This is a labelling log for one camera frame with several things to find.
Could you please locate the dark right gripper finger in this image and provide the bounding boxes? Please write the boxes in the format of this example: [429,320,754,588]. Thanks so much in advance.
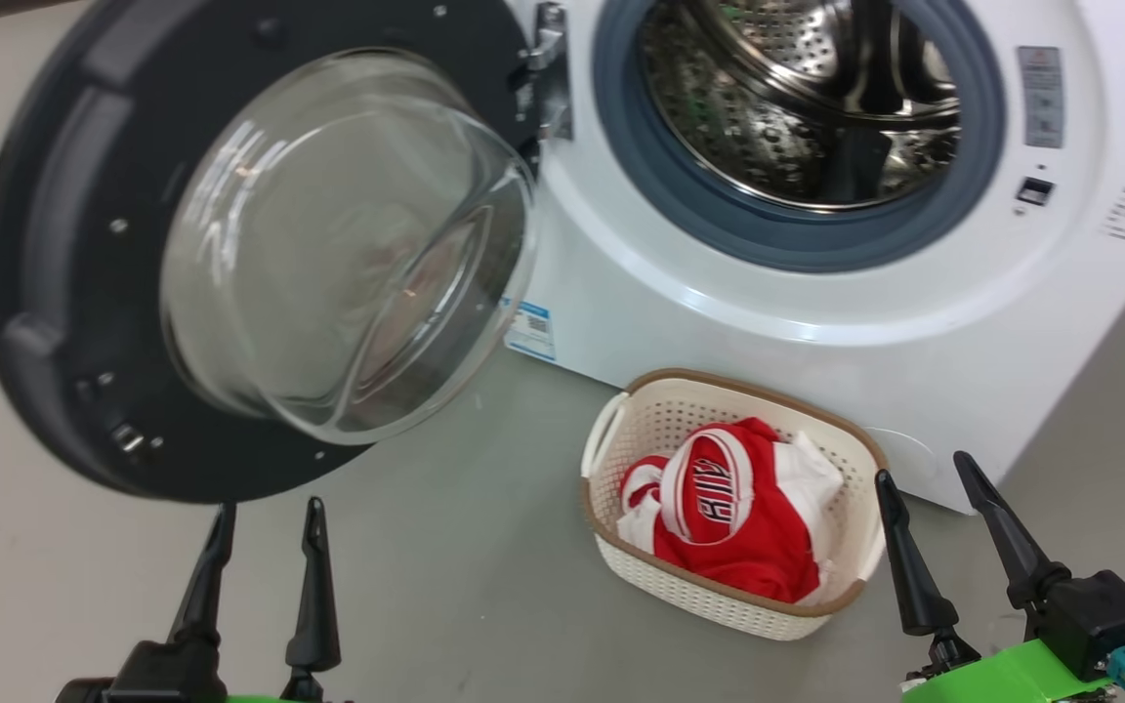
[875,470,981,675]
[953,451,1071,611]

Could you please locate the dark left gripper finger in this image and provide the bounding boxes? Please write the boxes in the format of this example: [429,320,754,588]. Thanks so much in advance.
[281,496,342,702]
[169,503,238,647]

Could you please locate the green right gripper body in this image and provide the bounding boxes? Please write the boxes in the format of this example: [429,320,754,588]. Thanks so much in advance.
[899,640,1122,703]

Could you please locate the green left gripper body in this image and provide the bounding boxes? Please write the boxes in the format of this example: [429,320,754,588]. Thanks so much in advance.
[226,691,358,703]

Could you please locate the red and white jersey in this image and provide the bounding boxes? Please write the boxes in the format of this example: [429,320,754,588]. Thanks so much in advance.
[618,418,845,604]

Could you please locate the black round glass washer door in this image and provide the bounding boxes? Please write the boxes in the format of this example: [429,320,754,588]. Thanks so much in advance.
[0,0,573,504]

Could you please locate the cream perforated laundry basket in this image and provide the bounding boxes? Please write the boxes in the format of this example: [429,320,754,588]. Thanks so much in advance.
[579,368,889,642]

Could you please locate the white front-load washing machine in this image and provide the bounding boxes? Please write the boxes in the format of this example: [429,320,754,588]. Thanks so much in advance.
[499,0,1125,516]

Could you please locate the blue energy label sticker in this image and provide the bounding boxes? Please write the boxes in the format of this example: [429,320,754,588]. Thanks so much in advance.
[504,301,554,362]

